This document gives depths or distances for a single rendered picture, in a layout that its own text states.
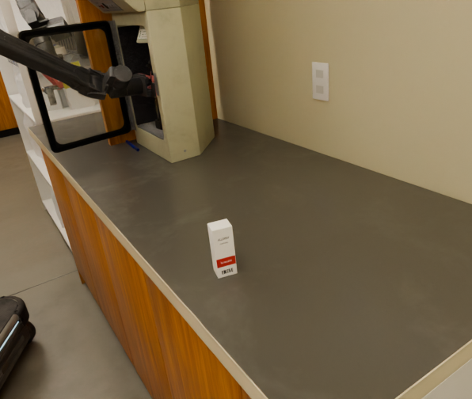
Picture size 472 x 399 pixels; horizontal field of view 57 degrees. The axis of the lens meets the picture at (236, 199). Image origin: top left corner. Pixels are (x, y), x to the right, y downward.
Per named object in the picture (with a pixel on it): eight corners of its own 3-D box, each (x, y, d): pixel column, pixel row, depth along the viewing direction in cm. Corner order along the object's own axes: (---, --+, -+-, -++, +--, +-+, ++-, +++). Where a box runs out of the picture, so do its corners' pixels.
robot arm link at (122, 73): (87, 74, 141) (86, 97, 139) (92, 54, 132) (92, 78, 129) (123, 80, 147) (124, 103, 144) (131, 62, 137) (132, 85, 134)
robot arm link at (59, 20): (36, 25, 154) (23, 9, 146) (66, 14, 154) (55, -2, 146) (44, 54, 152) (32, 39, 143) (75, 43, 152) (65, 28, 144)
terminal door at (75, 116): (131, 131, 166) (108, 19, 149) (52, 154, 150) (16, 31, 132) (131, 131, 166) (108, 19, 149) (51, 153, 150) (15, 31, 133)
